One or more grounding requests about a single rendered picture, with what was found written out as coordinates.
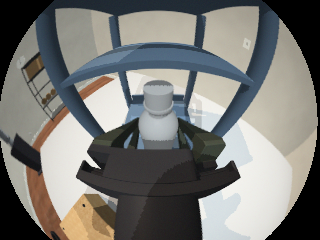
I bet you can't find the blue shelving unit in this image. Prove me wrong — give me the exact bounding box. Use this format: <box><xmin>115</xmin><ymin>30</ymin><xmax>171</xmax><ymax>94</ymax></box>
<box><xmin>35</xmin><ymin>0</ymin><xmax>279</xmax><ymax>138</ymax></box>

